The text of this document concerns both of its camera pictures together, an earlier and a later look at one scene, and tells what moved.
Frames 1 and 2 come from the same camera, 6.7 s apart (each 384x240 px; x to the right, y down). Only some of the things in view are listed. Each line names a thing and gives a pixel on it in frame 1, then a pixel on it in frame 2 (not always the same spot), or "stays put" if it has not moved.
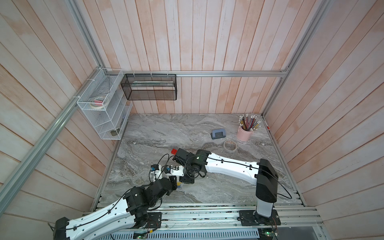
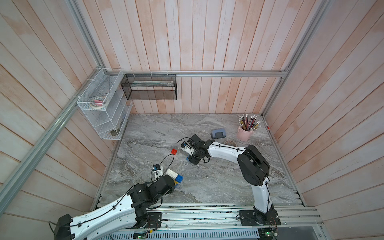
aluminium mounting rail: x=292 y=217 stays put
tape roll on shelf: x=99 y=102 stays put
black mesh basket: x=150 y=86 stays put
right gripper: x=185 y=181 -> x=191 y=160
